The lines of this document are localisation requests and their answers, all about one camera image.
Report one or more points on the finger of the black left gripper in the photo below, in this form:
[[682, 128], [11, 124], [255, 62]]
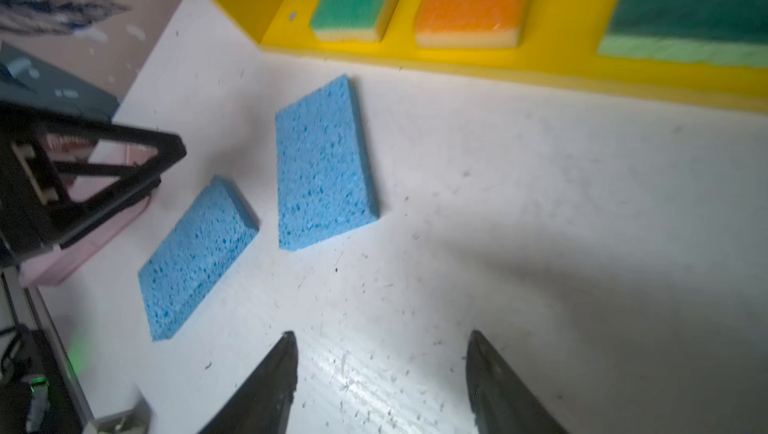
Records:
[[37, 213]]

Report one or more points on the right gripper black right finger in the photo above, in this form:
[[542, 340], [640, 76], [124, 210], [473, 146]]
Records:
[[499, 400]]

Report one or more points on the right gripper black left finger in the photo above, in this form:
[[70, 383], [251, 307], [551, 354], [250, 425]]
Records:
[[262, 403]]

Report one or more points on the blue sponge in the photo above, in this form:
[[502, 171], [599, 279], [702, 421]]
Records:
[[325, 186], [199, 250]]

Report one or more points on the orange foam sponge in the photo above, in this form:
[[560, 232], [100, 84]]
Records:
[[470, 24]]

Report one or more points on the dark green scouring sponge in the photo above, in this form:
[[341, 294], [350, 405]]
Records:
[[718, 32]]

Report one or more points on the yellow wooden shelf unit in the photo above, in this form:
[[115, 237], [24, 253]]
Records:
[[558, 48]]

